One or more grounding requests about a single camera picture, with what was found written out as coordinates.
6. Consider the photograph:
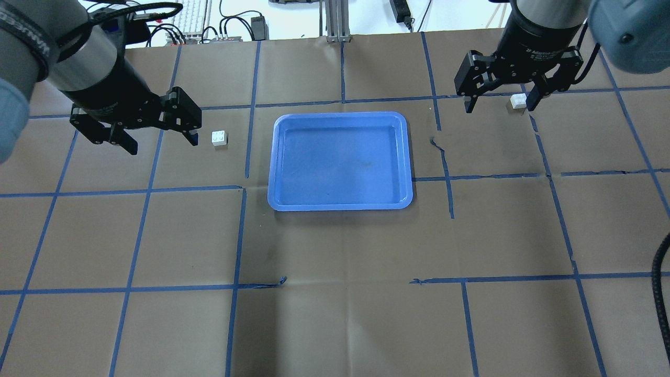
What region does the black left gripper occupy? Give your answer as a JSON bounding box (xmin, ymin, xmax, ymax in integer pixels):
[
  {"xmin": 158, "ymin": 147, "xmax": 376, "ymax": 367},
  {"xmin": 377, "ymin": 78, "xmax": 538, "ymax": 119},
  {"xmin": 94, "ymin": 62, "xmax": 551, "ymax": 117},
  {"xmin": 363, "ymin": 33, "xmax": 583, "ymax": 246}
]
[{"xmin": 70, "ymin": 87, "xmax": 203, "ymax": 156}]

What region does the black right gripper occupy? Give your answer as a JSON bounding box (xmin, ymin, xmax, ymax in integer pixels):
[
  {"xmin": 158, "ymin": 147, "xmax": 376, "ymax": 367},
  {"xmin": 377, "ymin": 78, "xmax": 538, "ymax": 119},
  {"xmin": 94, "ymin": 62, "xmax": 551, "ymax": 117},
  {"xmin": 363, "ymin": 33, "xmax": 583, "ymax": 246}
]
[{"xmin": 454, "ymin": 49, "xmax": 584, "ymax": 114}]

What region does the white block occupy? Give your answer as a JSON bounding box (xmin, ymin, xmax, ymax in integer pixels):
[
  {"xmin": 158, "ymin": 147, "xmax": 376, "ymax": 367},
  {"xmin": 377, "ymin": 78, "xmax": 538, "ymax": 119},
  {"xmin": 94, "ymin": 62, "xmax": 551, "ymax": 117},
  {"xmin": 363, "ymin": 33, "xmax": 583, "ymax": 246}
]
[
  {"xmin": 510, "ymin": 93, "xmax": 527, "ymax": 110},
  {"xmin": 211, "ymin": 130, "xmax": 228, "ymax": 148}
]

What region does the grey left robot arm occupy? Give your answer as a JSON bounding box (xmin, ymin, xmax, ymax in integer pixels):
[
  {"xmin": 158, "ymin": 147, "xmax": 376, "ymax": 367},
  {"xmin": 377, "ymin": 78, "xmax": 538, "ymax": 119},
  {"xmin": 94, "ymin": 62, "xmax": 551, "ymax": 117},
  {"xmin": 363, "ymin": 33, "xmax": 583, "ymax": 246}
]
[{"xmin": 1, "ymin": 1, "xmax": 203, "ymax": 162}]

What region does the blue plastic tray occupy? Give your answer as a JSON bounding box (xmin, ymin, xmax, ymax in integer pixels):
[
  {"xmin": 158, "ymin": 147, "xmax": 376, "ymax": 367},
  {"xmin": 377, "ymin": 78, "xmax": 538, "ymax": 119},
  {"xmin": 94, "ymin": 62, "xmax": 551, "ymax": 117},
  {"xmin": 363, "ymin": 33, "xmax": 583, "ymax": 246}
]
[{"xmin": 266, "ymin": 112, "xmax": 414, "ymax": 212}]

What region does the white keyboard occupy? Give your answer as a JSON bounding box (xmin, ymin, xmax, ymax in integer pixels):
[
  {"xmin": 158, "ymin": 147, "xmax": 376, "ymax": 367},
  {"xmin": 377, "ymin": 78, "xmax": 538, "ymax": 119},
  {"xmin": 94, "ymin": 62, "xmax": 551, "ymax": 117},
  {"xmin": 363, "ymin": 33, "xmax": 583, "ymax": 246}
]
[{"xmin": 166, "ymin": 1, "xmax": 214, "ymax": 38}]

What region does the black power adapter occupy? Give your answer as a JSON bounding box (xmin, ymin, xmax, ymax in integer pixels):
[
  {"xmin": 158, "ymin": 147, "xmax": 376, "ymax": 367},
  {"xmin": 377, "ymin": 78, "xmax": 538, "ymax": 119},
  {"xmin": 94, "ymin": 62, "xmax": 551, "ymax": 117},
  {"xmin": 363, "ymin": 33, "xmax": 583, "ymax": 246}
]
[{"xmin": 389, "ymin": 0, "xmax": 412, "ymax": 24}]

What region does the aluminium frame post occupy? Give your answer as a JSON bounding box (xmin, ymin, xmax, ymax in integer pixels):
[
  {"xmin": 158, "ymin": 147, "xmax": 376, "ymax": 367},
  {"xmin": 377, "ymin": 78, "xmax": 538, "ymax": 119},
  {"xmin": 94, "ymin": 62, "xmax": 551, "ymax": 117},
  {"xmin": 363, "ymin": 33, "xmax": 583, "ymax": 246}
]
[{"xmin": 323, "ymin": 1, "xmax": 351, "ymax": 43}]

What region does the black corrugated cable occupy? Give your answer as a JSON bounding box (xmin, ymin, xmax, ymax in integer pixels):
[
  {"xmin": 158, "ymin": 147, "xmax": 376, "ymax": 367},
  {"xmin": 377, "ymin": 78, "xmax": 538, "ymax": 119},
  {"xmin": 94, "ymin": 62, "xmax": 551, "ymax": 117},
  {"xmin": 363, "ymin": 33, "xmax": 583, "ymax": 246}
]
[{"xmin": 652, "ymin": 245, "xmax": 670, "ymax": 362}]

